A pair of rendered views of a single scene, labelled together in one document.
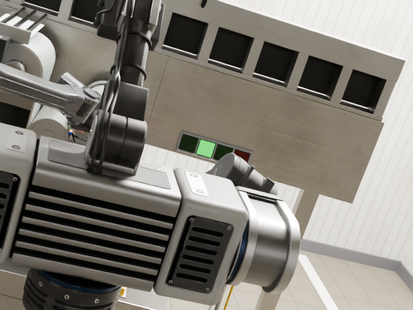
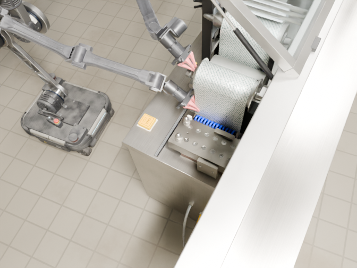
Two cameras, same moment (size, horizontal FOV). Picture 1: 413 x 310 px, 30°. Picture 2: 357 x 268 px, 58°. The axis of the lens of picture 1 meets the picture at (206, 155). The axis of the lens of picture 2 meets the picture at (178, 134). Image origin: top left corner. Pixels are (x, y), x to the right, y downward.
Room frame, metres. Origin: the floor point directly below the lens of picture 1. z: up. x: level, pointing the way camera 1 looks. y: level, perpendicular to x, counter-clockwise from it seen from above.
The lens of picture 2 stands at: (2.57, -0.43, 2.34)
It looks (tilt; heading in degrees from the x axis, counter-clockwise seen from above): 60 degrees down; 133
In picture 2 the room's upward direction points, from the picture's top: 6 degrees counter-clockwise
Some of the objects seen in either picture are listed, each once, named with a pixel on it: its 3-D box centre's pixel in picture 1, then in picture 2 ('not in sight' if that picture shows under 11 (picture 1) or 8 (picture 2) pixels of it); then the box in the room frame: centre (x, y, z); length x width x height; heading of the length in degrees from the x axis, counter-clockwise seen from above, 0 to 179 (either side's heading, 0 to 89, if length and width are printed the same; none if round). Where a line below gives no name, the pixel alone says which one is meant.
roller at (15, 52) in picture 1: (23, 62); not in sight; (2.15, 0.59, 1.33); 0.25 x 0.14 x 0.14; 8
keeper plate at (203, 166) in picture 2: not in sight; (207, 168); (2.26, 0.08, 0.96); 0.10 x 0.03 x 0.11; 8
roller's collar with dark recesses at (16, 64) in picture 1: (13, 72); (221, 21); (1.99, 0.56, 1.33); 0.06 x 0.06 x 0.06; 8
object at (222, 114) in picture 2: not in sight; (218, 113); (2.18, 0.28, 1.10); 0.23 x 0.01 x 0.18; 8
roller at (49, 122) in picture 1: (54, 126); (236, 76); (2.16, 0.46, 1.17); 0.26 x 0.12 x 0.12; 8
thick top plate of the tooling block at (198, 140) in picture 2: not in sight; (213, 148); (2.24, 0.16, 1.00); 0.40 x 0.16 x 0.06; 8
